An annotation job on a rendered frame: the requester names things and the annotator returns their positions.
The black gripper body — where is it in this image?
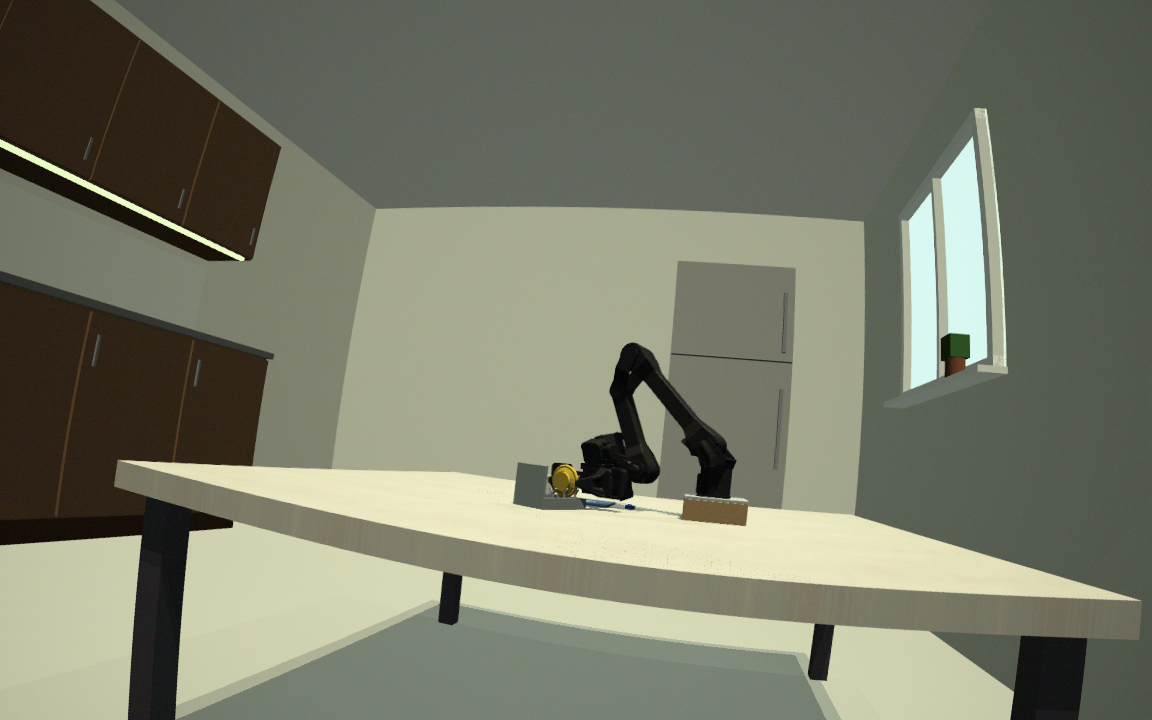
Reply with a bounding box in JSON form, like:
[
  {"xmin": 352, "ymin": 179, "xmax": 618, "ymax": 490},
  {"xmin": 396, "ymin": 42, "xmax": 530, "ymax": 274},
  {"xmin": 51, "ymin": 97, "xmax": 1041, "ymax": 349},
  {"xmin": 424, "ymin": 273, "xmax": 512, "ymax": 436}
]
[{"xmin": 551, "ymin": 463, "xmax": 629, "ymax": 500}]

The grey dish rack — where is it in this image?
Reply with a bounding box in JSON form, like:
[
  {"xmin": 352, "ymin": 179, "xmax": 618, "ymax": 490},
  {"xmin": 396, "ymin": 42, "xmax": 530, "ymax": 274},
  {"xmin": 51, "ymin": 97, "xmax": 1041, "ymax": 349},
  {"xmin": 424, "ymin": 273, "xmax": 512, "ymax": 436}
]
[{"xmin": 513, "ymin": 462, "xmax": 588, "ymax": 510}]

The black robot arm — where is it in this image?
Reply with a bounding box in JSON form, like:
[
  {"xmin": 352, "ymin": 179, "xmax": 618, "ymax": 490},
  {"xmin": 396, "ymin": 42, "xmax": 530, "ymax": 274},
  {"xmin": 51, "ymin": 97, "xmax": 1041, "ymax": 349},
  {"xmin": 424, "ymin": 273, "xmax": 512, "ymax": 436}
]
[{"xmin": 581, "ymin": 343, "xmax": 737, "ymax": 501}]

